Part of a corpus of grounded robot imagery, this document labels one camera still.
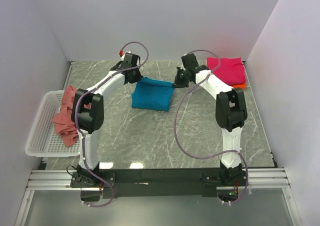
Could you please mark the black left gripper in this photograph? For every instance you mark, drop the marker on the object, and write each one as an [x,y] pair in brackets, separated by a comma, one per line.
[137,78]

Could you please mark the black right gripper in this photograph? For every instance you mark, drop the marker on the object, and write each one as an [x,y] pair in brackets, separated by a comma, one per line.
[178,84]

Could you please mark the blue t shirt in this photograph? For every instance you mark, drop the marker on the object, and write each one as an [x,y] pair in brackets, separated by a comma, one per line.
[152,94]

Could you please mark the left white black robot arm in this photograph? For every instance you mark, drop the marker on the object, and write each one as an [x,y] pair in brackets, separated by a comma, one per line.
[88,106]

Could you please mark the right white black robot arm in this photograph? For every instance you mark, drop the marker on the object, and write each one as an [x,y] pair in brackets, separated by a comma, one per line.
[230,113]

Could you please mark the folded pink t shirt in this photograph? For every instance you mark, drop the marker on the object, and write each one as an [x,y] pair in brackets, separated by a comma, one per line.
[231,71]

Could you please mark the folded orange t shirt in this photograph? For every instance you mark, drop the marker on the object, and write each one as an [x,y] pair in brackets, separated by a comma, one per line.
[241,86]

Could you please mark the salmon crumpled t shirt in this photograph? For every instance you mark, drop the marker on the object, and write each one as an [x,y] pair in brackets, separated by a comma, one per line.
[63,124]

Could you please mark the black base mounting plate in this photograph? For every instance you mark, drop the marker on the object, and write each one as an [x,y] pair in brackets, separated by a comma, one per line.
[158,182]

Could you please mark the white plastic basket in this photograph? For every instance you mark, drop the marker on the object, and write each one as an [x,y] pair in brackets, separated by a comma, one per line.
[43,142]

